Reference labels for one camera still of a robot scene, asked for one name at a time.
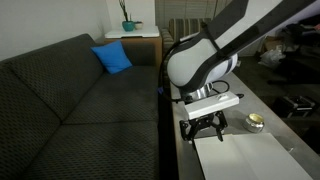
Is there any grey top coffee table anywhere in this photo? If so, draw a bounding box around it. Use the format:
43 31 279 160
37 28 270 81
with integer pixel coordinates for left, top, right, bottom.
172 73 320 180

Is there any white plastic bag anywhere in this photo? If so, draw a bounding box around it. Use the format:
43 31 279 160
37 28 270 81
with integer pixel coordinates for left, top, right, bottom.
259 50 286 69

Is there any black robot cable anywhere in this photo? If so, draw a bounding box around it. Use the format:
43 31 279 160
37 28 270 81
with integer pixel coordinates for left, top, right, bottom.
157 43 245 103

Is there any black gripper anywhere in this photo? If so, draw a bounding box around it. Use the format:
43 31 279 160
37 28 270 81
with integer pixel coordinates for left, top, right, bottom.
179 111 228 150

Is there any cardboard box on floor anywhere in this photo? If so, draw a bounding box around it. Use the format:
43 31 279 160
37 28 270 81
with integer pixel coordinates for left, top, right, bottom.
262 36 282 52

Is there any dark grey fabric sofa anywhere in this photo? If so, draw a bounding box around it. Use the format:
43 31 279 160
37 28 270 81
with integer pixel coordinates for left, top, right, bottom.
0 34 160 180

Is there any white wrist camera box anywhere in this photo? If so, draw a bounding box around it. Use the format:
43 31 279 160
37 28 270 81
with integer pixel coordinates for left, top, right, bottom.
185 91 239 120

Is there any striped upholstered armchair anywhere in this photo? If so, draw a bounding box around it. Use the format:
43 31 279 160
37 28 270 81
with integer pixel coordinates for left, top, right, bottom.
160 17 214 68

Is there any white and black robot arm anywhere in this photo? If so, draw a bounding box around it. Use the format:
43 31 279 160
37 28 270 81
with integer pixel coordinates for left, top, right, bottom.
167 0 316 142

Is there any small white plant pot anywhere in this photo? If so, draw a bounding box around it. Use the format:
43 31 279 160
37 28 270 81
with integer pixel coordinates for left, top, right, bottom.
135 21 143 30

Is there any blue throw pillow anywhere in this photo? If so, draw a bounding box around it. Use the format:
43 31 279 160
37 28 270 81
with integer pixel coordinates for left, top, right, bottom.
91 40 132 74

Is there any dark cluttered desk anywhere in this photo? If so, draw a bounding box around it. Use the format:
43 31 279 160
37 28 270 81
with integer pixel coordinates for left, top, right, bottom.
281 14 320 59

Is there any wooden side table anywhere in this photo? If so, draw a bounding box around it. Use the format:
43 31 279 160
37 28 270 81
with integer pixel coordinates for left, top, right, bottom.
112 40 158 82

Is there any teal pot with plant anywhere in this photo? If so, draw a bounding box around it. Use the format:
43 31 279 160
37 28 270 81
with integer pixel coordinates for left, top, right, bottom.
118 0 135 32

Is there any black box on floor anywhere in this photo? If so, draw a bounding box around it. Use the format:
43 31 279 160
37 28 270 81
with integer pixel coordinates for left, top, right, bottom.
272 96 319 118

